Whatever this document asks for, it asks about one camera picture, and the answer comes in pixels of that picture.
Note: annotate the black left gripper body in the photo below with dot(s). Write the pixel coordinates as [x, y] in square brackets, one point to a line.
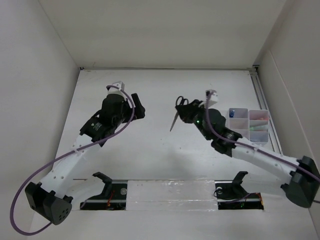
[125, 116]

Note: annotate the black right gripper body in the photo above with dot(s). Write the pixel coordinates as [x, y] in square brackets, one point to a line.
[195, 114]

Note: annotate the clear spray bottle blue cap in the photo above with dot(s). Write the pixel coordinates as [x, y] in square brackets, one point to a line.
[232, 113]

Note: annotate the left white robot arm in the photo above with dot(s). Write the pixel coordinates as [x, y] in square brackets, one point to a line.
[51, 197]

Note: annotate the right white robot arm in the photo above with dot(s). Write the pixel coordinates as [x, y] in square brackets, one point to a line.
[300, 178]

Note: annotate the clear compartment organizer box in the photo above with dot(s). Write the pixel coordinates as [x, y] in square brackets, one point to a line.
[241, 124]

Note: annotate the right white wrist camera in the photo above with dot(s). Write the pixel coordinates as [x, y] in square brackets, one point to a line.
[211, 97]

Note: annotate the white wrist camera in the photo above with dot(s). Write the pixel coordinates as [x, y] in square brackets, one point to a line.
[116, 88]
[211, 97]

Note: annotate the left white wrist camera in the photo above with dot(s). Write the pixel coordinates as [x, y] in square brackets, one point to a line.
[116, 88]

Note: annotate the aluminium frame rail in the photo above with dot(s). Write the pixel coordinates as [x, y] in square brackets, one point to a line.
[274, 143]

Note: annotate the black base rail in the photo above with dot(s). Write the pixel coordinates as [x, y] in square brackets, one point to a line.
[168, 195]

